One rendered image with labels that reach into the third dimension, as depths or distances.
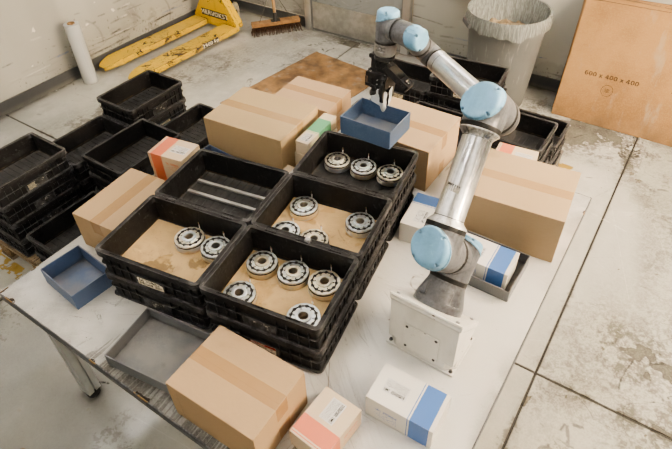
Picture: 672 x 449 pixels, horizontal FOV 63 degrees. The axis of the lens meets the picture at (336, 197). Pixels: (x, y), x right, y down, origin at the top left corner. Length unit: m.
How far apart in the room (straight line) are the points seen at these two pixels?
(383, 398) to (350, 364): 0.21
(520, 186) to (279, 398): 1.13
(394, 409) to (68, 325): 1.10
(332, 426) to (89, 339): 0.86
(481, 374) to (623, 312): 1.39
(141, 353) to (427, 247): 0.95
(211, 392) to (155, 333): 0.43
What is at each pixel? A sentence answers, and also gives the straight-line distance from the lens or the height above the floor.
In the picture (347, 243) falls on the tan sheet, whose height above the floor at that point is 0.83.
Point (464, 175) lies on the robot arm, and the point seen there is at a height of 1.24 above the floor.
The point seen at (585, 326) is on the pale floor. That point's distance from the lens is 2.92.
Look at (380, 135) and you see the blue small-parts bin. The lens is 1.89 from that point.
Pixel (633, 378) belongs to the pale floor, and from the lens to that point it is 2.83.
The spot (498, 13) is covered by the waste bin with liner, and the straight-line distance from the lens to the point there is 4.38.
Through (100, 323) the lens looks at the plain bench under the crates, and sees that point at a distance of 2.02.
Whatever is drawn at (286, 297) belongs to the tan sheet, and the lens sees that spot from 1.75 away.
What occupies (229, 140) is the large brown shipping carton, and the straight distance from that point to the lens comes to 2.45.
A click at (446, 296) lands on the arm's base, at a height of 0.93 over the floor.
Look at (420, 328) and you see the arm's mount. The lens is 1.66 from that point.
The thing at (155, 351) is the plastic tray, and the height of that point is 0.70.
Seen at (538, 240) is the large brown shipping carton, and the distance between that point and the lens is 2.07.
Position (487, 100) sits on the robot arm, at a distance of 1.55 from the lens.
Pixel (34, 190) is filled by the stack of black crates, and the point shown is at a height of 0.48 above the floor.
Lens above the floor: 2.18
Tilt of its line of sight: 41 degrees down
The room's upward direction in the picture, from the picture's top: 2 degrees counter-clockwise
